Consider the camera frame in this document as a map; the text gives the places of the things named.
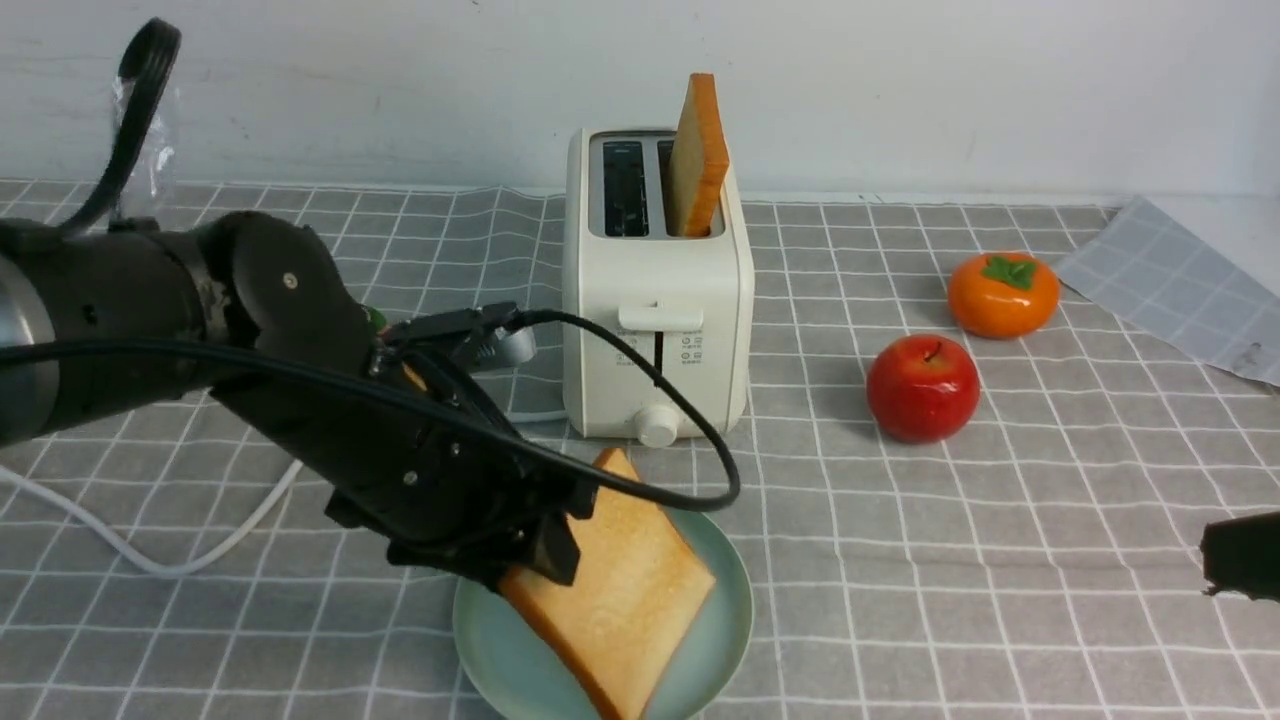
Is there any toast slice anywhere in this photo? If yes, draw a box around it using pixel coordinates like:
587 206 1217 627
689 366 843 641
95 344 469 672
666 73 730 238
498 488 716 719

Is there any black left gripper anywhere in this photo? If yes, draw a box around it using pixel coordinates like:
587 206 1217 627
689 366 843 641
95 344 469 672
210 340 602 589

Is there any clear plastic bag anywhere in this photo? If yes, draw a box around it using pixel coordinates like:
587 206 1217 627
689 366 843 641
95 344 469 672
108 88 180 223

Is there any white two-slot toaster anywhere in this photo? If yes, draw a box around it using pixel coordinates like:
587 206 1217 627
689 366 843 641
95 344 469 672
561 127 755 447

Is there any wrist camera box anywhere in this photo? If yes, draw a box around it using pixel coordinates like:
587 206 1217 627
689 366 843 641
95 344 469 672
380 301 538 373

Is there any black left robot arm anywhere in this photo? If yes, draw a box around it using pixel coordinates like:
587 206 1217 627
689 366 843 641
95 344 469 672
3 211 595 589

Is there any red apple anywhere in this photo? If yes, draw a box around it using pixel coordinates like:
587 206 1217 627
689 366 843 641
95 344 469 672
867 334 982 445

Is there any light green plate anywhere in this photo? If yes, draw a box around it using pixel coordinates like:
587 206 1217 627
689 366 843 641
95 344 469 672
453 510 755 719

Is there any orange persimmon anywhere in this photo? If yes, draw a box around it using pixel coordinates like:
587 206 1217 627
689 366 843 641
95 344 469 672
947 252 1061 340

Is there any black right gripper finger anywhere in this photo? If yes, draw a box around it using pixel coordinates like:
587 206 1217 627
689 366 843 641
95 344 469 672
1199 512 1279 602

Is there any white toaster power cord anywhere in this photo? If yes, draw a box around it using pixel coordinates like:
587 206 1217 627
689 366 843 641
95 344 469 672
0 407 567 579

